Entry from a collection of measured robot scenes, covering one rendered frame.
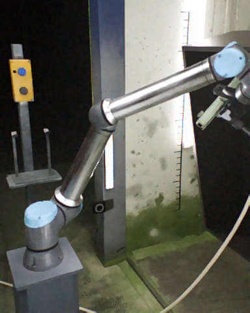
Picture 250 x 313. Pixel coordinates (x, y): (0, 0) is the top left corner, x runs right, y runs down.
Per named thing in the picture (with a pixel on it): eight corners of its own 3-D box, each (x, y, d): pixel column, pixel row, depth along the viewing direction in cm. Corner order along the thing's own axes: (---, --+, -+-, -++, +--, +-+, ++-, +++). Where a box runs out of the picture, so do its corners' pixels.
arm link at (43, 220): (18, 246, 171) (15, 211, 166) (41, 228, 186) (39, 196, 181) (46, 252, 165) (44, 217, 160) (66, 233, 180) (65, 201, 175)
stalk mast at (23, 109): (38, 265, 280) (20, 44, 234) (40, 269, 275) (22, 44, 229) (30, 267, 278) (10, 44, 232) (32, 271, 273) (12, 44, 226)
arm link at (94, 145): (36, 218, 185) (93, 94, 153) (55, 204, 201) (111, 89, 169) (59, 236, 182) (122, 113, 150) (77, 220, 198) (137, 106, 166)
